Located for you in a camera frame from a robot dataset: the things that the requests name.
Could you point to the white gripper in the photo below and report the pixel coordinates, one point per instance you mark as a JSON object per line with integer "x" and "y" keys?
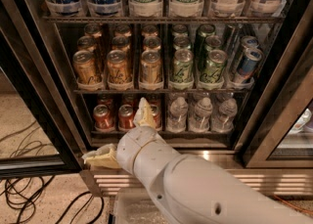
{"x": 133, "y": 146}

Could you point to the orange lacroix can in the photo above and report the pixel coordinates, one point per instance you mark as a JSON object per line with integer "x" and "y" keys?
{"x": 85, "y": 67}
{"x": 118, "y": 67}
{"x": 151, "y": 67}

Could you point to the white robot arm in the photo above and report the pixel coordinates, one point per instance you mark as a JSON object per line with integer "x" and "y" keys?
{"x": 185, "y": 188}

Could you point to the red can front middle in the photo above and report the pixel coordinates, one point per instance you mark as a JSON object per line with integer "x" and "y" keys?
{"x": 126, "y": 117}

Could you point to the red can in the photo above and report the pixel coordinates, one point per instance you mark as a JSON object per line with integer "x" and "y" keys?
{"x": 102, "y": 116}
{"x": 156, "y": 116}
{"x": 126, "y": 117}

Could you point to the red can front left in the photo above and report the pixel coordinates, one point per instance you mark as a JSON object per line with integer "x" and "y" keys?
{"x": 102, "y": 116}

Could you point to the red can front right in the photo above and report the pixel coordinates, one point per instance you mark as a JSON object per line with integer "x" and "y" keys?
{"x": 156, "y": 116}

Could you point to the left fridge glass door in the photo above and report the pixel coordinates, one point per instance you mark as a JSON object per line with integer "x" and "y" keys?
{"x": 34, "y": 59}

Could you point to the fridge glass door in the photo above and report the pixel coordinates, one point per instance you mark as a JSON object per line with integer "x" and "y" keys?
{"x": 34, "y": 59}
{"x": 281, "y": 95}

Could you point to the green LaCroix can front left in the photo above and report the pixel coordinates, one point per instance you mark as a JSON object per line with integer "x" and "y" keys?
{"x": 182, "y": 66}

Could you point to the green lacroix can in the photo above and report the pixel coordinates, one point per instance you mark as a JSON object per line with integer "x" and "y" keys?
{"x": 182, "y": 66}
{"x": 213, "y": 67}

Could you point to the orange can second row right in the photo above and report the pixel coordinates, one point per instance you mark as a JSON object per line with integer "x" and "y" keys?
{"x": 152, "y": 43}

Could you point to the orange can second row left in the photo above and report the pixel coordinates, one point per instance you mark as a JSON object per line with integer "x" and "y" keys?
{"x": 87, "y": 43}

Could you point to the green LaCroix can front right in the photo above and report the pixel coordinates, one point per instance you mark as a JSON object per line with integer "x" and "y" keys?
{"x": 213, "y": 67}

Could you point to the green can second row left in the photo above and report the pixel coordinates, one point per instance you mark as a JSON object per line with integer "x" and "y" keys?
{"x": 182, "y": 42}

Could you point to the green can second row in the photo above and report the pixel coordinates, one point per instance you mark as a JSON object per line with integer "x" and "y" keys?
{"x": 210, "y": 43}
{"x": 182, "y": 42}

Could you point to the green can second row right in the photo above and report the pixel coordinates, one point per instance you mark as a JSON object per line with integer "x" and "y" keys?
{"x": 210, "y": 43}

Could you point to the blue silver can front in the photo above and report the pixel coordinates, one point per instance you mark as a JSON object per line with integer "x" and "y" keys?
{"x": 247, "y": 65}

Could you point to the blue silver can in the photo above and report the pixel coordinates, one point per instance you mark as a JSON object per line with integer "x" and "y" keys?
{"x": 247, "y": 65}
{"x": 246, "y": 41}

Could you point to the blue silver can behind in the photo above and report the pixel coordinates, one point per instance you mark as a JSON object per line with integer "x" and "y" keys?
{"x": 246, "y": 41}

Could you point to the right fridge glass door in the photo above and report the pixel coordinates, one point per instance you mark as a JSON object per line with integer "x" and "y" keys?
{"x": 281, "y": 95}

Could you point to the steel fridge bottom grille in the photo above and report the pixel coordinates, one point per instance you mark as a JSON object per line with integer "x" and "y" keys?
{"x": 289, "y": 182}

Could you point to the left water bottle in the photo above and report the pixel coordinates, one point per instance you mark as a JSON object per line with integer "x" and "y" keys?
{"x": 177, "y": 114}

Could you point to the water bottle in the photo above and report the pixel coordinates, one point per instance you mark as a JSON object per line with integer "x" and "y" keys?
{"x": 199, "y": 119}
{"x": 222, "y": 119}
{"x": 177, "y": 114}

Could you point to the clear plastic bin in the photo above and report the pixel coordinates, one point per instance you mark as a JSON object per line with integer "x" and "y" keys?
{"x": 134, "y": 206}

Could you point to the middle water bottle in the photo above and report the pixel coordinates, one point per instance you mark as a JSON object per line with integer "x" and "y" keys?
{"x": 199, "y": 119}

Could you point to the right water bottle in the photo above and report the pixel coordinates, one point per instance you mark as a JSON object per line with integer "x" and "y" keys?
{"x": 222, "y": 119}

